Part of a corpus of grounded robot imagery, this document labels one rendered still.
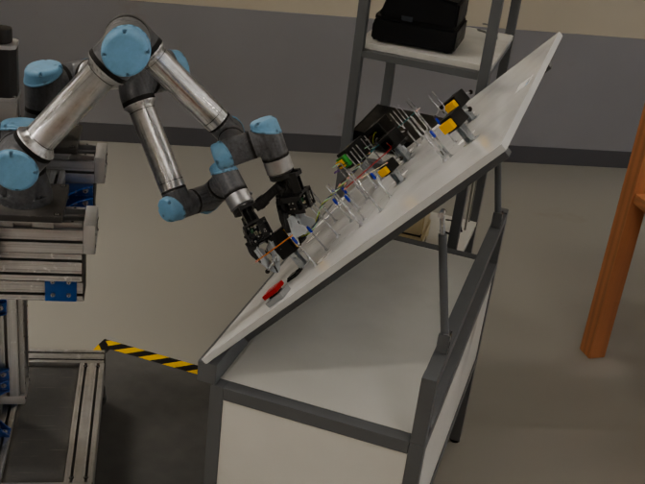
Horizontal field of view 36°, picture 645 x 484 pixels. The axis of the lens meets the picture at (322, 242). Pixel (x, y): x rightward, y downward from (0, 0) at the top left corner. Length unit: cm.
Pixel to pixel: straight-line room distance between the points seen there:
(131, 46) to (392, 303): 124
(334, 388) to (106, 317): 197
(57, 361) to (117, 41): 167
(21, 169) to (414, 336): 125
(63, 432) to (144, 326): 107
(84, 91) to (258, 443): 104
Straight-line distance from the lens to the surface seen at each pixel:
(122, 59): 251
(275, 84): 638
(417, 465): 266
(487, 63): 346
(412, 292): 331
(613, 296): 464
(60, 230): 285
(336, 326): 305
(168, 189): 288
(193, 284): 484
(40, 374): 383
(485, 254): 319
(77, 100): 258
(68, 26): 627
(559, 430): 423
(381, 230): 236
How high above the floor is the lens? 237
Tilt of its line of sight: 26 degrees down
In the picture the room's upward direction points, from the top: 7 degrees clockwise
